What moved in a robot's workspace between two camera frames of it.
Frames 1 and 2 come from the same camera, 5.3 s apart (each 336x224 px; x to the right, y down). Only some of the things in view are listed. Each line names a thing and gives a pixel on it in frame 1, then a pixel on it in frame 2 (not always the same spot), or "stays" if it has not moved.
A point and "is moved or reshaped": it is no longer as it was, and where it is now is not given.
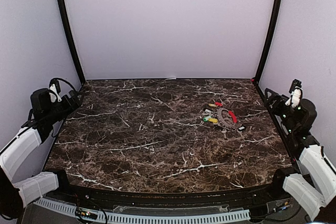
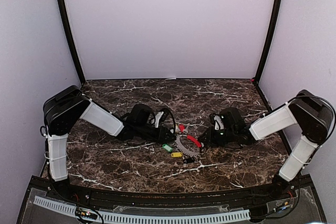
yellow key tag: (213, 120) is moved or reshaped
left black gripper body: (67, 109) to (158, 138)
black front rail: (270, 192) stays
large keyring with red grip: (221, 119) is moved or reshaped
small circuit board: (86, 213) stays
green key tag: (206, 118) to (167, 147)
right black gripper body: (276, 110) to (228, 137)
